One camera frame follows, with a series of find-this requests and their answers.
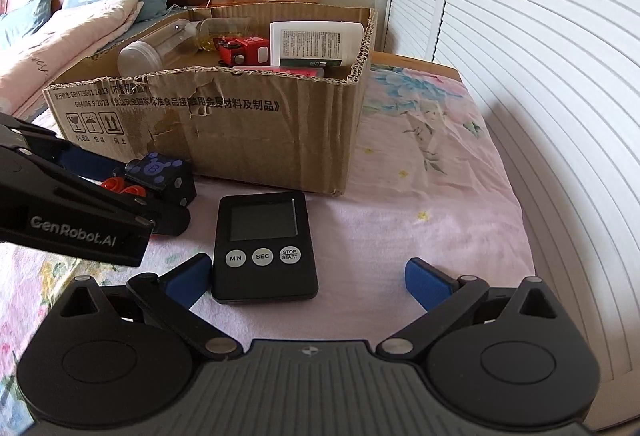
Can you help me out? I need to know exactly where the brown cardboard box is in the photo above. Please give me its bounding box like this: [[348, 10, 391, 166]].
[[42, 4, 377, 197]]

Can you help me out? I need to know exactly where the white canister with green label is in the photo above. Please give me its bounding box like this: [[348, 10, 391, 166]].
[[270, 21, 366, 69]]

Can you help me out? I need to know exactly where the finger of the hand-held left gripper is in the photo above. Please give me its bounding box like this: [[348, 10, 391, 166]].
[[0, 112, 127, 181], [0, 146, 157, 267]]

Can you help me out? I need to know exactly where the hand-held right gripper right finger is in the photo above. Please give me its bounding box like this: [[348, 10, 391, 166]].
[[376, 258, 561, 362]]

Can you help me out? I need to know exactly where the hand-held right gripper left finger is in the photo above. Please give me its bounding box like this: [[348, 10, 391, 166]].
[[47, 253, 246, 363]]

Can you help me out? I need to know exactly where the black digital timer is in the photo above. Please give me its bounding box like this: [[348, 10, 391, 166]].
[[210, 190, 320, 306]]

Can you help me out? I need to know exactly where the clear plastic jar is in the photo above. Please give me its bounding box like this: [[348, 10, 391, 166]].
[[117, 20, 202, 78]]

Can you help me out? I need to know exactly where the folded pink quilt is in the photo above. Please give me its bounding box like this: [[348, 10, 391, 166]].
[[0, 0, 144, 117]]

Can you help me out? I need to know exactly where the red toy car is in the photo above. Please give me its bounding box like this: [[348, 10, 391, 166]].
[[217, 35, 271, 67]]

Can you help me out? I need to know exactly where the pink plastic card case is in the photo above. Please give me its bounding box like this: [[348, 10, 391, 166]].
[[232, 66, 326, 78]]

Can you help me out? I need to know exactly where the white louvered closet door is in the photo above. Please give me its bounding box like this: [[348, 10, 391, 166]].
[[386, 0, 640, 394]]

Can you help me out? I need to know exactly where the clear bottle with yellow liquid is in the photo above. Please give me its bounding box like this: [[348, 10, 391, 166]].
[[187, 18, 252, 53]]

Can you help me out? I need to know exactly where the black toy with red wheels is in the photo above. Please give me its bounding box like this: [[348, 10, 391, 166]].
[[99, 151, 197, 237]]

